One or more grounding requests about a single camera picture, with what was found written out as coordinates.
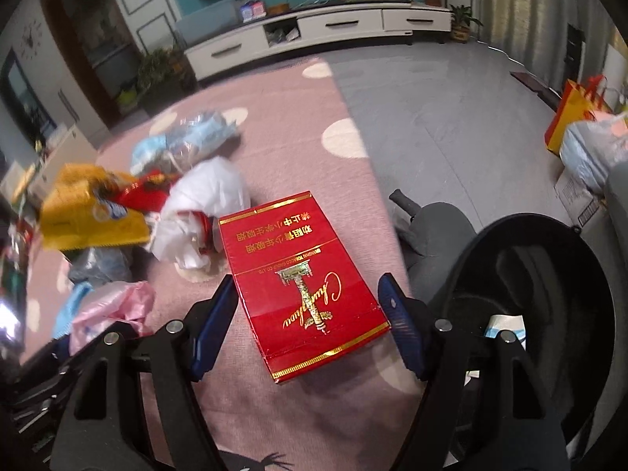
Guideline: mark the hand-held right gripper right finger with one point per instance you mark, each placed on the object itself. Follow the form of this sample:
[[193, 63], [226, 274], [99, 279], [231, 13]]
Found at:
[[402, 328]]

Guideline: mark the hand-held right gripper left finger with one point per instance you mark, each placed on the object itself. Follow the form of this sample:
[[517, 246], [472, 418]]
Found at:
[[211, 328]]

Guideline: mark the red cigarette carton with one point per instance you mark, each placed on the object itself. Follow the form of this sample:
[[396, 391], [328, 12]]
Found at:
[[294, 284]]

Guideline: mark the pink plastic bag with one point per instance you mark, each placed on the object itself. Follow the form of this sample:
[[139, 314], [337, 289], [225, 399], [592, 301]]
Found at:
[[108, 309]]

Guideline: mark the white plastic bag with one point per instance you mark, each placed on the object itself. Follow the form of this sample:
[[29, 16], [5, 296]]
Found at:
[[201, 191]]

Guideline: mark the black trash bin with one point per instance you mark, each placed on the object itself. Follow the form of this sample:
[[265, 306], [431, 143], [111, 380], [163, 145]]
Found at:
[[539, 235]]

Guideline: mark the yellow snack bag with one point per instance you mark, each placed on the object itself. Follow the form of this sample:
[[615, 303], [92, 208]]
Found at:
[[73, 216]]

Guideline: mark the grey blue plastic bag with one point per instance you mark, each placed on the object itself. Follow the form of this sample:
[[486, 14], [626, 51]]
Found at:
[[98, 265]]

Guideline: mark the small blue plastic bag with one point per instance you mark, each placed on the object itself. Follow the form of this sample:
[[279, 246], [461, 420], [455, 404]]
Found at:
[[73, 304]]

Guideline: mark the red snack packet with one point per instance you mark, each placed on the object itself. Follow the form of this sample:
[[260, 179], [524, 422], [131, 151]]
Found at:
[[142, 196]]

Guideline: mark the pink dotted mat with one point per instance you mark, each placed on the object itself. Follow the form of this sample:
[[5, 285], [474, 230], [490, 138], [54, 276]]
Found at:
[[304, 157]]

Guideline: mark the clear plastic bag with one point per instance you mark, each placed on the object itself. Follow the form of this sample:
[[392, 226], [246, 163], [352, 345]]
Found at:
[[201, 130]]

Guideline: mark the cardboard box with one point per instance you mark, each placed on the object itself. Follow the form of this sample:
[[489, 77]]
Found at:
[[574, 196]]

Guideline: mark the grey sofa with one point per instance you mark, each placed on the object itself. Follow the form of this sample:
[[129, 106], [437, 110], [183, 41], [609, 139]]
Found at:
[[619, 206]]

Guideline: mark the large light blue plastic bag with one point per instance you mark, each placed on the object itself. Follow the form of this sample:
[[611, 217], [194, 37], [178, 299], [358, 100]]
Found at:
[[588, 152]]

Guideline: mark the large bushy potted plant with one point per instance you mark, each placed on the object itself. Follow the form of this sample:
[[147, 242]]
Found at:
[[157, 73]]

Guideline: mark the yellow red gift bag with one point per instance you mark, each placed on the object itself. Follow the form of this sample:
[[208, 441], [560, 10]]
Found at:
[[569, 117]]

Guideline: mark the small potted plant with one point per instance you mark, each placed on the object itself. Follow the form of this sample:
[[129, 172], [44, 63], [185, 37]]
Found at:
[[461, 29]]

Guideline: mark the frosted storage box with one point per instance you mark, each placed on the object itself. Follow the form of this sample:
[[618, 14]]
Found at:
[[206, 22]]

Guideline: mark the white television cabinet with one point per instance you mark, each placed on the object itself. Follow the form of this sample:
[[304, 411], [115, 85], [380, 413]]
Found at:
[[343, 22]]

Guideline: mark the blue white boxes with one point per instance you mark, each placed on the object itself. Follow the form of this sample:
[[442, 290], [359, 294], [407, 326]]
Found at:
[[252, 11]]

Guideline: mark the dark glass cabinet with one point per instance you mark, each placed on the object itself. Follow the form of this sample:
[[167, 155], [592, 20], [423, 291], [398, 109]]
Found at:
[[83, 34]]

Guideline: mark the small brown box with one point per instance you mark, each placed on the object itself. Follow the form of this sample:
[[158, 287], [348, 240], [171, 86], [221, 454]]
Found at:
[[278, 10]]

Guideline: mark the black standing panel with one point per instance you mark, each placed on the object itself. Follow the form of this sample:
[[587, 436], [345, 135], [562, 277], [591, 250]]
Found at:
[[575, 49]]

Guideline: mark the wall clock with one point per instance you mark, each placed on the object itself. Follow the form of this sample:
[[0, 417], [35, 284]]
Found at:
[[30, 39]]

